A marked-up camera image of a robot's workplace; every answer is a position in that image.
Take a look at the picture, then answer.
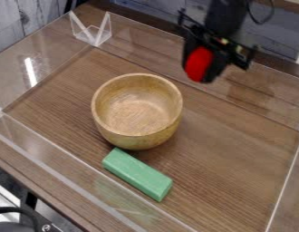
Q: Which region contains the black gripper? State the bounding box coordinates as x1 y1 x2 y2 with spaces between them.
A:
178 9 255 83

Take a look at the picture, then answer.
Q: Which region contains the red plush strawberry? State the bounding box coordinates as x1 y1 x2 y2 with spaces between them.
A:
184 46 215 82

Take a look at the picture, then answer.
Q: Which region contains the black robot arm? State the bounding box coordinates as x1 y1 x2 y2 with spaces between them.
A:
178 0 258 83

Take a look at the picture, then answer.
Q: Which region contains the wooden bowl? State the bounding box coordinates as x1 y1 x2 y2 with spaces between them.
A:
91 73 184 150

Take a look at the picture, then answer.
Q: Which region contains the green rectangular block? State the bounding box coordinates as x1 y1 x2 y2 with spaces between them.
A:
102 148 174 202

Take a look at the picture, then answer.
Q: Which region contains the clear acrylic corner bracket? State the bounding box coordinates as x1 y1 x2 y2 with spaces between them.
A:
70 11 112 47

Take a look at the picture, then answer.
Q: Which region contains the clear acrylic tray wall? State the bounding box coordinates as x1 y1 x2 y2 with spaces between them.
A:
0 109 196 232

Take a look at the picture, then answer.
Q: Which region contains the black metal table frame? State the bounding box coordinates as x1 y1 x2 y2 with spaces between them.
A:
0 170 84 232

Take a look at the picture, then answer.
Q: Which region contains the black cable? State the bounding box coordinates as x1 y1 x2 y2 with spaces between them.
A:
0 205 35 232

